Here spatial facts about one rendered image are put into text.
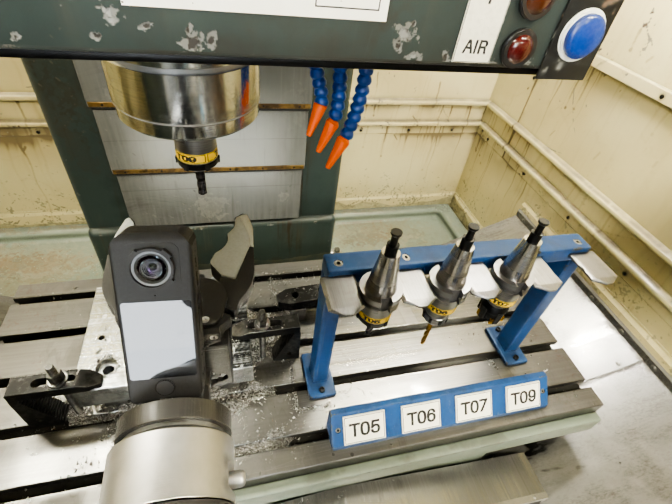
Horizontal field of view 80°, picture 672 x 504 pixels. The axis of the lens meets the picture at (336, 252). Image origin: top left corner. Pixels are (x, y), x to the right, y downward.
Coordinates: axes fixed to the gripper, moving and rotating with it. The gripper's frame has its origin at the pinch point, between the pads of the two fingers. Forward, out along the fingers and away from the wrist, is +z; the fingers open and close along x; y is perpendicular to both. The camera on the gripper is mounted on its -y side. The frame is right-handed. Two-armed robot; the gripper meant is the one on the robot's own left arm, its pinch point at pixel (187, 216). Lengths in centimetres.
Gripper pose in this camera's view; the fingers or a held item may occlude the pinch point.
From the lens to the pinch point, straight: 40.8
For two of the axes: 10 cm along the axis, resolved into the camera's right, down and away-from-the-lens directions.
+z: -2.0, -7.1, 6.8
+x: 9.7, -0.6, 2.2
